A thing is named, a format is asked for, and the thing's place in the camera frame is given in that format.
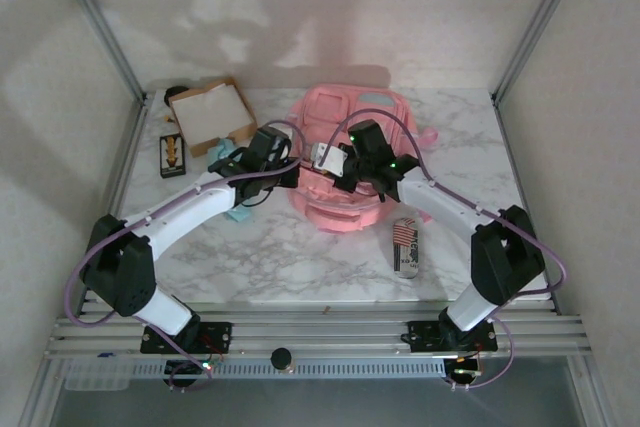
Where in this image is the light blue pencil pouch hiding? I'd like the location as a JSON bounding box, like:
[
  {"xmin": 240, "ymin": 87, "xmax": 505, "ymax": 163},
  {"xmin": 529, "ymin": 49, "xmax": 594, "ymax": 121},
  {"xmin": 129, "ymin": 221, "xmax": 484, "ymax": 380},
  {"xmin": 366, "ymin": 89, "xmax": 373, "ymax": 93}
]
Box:
[{"xmin": 206, "ymin": 136, "xmax": 252, "ymax": 224}]

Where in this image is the pink school backpack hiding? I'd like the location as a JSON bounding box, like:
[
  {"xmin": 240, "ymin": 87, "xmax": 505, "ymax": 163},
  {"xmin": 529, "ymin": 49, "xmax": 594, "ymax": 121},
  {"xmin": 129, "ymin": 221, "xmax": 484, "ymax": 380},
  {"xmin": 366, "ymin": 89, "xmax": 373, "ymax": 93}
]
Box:
[{"xmin": 289, "ymin": 84, "xmax": 439, "ymax": 234}]

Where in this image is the flag print white can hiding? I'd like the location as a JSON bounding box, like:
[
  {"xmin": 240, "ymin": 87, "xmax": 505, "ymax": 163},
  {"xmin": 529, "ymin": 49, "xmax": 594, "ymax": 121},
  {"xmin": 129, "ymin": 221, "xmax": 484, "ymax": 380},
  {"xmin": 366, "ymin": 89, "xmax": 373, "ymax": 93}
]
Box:
[{"xmin": 392, "ymin": 216, "xmax": 426, "ymax": 281}]

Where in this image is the brown cardboard tray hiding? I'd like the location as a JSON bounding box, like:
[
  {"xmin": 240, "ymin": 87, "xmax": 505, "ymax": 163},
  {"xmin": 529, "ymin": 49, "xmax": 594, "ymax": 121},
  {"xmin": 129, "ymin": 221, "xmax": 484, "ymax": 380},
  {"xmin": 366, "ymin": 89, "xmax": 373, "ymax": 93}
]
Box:
[{"xmin": 167, "ymin": 76, "xmax": 259, "ymax": 158}]

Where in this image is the white paper sheet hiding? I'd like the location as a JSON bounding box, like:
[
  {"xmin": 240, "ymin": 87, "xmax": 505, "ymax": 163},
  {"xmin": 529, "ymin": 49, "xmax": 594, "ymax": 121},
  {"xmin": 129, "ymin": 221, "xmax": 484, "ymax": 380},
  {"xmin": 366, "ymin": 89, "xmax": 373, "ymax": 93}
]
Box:
[{"xmin": 172, "ymin": 85, "xmax": 251, "ymax": 141}]

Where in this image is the black drill bit card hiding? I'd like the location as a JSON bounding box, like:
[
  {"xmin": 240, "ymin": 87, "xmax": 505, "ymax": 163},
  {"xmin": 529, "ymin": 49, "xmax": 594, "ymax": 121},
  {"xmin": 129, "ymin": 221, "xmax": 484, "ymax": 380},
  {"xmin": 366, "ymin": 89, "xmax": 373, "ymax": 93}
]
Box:
[{"xmin": 158, "ymin": 134, "xmax": 189, "ymax": 179}]

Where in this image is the black round knob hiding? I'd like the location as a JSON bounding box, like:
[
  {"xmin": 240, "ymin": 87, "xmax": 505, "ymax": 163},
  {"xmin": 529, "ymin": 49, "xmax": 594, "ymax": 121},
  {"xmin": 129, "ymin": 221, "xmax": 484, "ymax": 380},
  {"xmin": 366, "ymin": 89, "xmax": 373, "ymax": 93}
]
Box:
[{"xmin": 269, "ymin": 346, "xmax": 294, "ymax": 373}]

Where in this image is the black controller board with LEDs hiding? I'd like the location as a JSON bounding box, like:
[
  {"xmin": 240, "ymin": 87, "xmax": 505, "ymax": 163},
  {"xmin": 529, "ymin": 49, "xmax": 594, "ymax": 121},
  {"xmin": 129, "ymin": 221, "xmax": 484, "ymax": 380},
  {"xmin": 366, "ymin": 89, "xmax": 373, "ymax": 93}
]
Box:
[
  {"xmin": 167, "ymin": 359, "xmax": 216, "ymax": 391},
  {"xmin": 444, "ymin": 354, "xmax": 484, "ymax": 388}
]

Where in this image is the clear plastic organizer box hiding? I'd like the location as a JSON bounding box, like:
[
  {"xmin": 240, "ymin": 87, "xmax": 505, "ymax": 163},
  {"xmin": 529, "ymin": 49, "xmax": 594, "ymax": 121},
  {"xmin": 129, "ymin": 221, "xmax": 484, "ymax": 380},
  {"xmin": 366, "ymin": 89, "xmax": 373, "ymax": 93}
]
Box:
[{"xmin": 63, "ymin": 357, "xmax": 135, "ymax": 392}]

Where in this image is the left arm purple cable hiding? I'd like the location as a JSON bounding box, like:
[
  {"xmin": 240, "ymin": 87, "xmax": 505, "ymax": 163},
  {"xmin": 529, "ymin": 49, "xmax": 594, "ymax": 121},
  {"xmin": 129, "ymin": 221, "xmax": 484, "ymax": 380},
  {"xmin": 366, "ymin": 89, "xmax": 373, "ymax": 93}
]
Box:
[{"xmin": 64, "ymin": 119, "xmax": 309, "ymax": 393}]

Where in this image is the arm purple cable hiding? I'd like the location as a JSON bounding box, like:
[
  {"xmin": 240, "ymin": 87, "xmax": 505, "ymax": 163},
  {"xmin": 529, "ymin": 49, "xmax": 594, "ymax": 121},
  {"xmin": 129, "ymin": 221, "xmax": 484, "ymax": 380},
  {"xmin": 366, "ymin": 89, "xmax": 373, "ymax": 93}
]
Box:
[
  {"xmin": 319, "ymin": 107, "xmax": 569, "ymax": 392},
  {"xmin": 64, "ymin": 119, "xmax": 309, "ymax": 393}
]

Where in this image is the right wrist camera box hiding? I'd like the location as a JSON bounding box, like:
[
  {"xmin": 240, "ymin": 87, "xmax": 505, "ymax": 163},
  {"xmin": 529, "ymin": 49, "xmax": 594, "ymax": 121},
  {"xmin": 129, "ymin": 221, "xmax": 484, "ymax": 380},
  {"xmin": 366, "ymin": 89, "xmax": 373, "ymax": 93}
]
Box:
[{"xmin": 309, "ymin": 142, "xmax": 351, "ymax": 177}]

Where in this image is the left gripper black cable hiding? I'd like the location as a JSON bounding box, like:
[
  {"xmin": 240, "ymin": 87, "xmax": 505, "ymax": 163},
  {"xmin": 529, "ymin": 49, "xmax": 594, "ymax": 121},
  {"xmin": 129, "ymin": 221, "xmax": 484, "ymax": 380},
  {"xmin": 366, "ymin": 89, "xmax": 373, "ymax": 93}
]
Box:
[{"xmin": 238, "ymin": 185, "xmax": 274, "ymax": 209}]

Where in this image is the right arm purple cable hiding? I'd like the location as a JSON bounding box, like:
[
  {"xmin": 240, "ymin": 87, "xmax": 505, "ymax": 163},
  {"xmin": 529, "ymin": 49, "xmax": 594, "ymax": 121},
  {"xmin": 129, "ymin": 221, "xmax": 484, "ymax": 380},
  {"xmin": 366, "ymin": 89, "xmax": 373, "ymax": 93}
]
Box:
[{"xmin": 319, "ymin": 107, "xmax": 569, "ymax": 392}]

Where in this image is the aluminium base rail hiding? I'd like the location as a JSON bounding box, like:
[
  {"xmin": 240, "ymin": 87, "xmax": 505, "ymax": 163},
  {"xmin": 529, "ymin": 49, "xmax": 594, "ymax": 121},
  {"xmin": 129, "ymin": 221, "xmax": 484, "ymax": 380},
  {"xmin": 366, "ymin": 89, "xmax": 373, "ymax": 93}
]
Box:
[{"xmin": 42, "ymin": 296, "xmax": 594, "ymax": 363}]

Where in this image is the grey slotted cable duct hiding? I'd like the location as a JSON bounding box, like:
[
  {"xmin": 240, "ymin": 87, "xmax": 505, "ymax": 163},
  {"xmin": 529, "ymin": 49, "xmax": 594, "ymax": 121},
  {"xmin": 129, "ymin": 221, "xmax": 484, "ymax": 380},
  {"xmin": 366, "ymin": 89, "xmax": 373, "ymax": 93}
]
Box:
[{"xmin": 127, "ymin": 359, "xmax": 446, "ymax": 379}]

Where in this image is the aluminium frame post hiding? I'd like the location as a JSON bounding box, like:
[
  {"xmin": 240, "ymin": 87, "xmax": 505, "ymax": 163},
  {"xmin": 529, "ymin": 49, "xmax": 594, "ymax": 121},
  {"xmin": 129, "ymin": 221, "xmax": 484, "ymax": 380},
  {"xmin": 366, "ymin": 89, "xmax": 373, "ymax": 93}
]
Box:
[
  {"xmin": 47, "ymin": 0, "xmax": 149, "ymax": 103},
  {"xmin": 492, "ymin": 0, "xmax": 594, "ymax": 101}
]

